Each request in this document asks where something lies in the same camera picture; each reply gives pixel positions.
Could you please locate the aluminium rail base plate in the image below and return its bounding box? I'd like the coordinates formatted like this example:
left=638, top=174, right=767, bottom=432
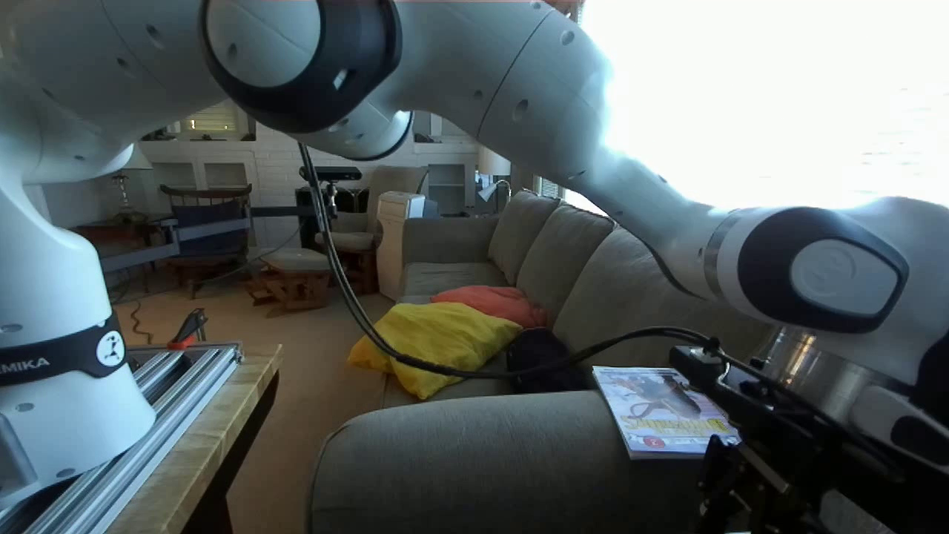
left=0, top=337, right=248, bottom=534

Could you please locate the magazine with colourful cover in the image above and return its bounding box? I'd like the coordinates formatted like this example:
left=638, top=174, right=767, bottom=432
left=590, top=365, right=744, bottom=463

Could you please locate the dark blue roll bag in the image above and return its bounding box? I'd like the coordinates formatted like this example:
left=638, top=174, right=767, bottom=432
left=504, top=325, right=593, bottom=393

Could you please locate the orange cushion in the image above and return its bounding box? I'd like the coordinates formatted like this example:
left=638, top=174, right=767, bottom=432
left=431, top=282, right=556, bottom=335

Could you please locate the wooden footstool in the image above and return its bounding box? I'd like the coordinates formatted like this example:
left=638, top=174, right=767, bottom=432
left=248, top=246, right=344, bottom=316

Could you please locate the yellow cloth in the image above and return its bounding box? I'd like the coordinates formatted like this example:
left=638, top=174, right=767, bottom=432
left=344, top=300, right=525, bottom=402

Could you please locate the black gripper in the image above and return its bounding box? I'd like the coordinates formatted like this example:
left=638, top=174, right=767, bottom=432
left=697, top=396, right=949, bottom=534

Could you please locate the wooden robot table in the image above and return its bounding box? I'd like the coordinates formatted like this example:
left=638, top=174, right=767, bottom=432
left=108, top=340, right=285, bottom=534

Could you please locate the grey fabric sofa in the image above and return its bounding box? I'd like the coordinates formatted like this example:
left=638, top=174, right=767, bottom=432
left=307, top=189, right=824, bottom=534

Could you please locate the red handled clamp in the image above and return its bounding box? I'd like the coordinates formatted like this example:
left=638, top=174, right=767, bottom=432
left=167, top=306, right=210, bottom=350

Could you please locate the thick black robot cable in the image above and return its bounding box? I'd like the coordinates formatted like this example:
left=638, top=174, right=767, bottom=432
left=294, top=143, right=719, bottom=386

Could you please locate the grey armchair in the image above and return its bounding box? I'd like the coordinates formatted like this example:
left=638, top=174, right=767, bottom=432
left=374, top=186, right=503, bottom=306

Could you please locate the dark frame blue chair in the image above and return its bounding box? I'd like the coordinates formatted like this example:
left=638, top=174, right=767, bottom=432
left=157, top=181, right=256, bottom=291

